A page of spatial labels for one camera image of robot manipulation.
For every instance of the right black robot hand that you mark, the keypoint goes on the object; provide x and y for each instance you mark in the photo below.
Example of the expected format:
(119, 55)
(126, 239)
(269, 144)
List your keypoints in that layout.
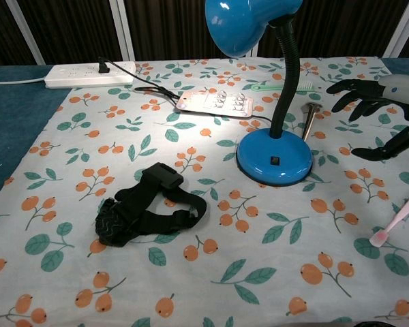
(371, 89)

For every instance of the blue gooseneck desk lamp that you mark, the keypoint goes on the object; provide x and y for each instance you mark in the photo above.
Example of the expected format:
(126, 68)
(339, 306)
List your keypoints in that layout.
(274, 163)

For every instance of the silver metal scoop tool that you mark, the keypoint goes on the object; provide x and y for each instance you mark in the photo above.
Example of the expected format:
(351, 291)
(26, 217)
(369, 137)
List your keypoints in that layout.
(308, 122)

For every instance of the green plastic brush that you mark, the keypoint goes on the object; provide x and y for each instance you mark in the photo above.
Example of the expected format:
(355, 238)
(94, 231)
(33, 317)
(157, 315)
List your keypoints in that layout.
(266, 87)

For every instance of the pink toothbrush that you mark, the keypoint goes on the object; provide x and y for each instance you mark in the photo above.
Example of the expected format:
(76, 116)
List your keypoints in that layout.
(398, 218)

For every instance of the floral orange fruit tablecloth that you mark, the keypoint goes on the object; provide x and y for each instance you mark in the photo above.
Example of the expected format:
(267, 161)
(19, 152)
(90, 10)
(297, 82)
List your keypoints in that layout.
(225, 272)

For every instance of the white power strip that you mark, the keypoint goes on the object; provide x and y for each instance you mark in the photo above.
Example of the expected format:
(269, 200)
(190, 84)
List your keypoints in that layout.
(82, 76)

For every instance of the black slatted partition screen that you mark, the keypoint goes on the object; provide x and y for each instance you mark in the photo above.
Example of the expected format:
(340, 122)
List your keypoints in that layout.
(71, 27)

